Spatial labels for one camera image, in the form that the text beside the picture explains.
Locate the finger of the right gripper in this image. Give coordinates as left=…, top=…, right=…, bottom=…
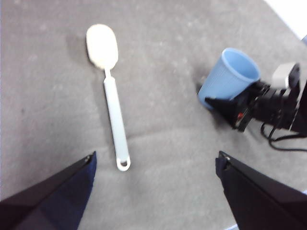
left=204, top=96, right=235, bottom=127

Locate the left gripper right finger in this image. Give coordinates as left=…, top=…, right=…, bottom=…
left=215, top=150, right=307, bottom=230

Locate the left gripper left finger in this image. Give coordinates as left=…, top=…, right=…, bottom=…
left=0, top=151, right=97, bottom=230

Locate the blue ribbed plastic cup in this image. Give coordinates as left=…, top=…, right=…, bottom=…
left=197, top=47, right=261, bottom=111

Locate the grey handled sponge cup brush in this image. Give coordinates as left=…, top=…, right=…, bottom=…
left=85, top=23, right=131, bottom=172

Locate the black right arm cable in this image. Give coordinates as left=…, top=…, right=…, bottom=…
left=260, top=121, right=307, bottom=152

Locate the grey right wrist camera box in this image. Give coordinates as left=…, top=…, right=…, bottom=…
left=272, top=62, right=297, bottom=88

